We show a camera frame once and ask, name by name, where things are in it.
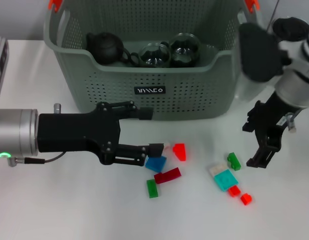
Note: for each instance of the green toy brick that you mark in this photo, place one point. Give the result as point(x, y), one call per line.
point(152, 188)
point(234, 161)

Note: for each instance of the thin dark wall strip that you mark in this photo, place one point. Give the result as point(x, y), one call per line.
point(274, 12)

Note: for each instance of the silver left wrist stub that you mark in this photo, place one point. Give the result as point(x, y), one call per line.
point(57, 108)

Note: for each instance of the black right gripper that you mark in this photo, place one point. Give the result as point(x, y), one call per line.
point(272, 125)

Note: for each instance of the grey perforated storage bin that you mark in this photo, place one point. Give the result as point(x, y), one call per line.
point(194, 100)

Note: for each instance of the dark red long brick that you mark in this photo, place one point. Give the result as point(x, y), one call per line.
point(168, 175)

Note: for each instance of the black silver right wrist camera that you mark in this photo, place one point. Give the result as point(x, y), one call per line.
point(259, 55)

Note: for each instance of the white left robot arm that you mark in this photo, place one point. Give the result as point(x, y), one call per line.
point(14, 132)

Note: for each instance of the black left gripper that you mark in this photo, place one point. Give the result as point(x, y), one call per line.
point(76, 132)

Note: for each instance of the white toy brick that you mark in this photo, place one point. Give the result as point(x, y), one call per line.
point(218, 169)
point(167, 146)

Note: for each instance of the small red toy brick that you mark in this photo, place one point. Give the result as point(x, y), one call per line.
point(246, 199)
point(234, 191)

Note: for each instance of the dark clay teapot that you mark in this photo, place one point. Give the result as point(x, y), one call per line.
point(106, 48)

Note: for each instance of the cyan square toy plate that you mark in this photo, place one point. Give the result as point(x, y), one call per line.
point(225, 180)

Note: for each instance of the red sloped toy brick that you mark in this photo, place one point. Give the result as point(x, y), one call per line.
point(180, 151)

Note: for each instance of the blue square toy plate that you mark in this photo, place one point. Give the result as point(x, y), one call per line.
point(156, 163)

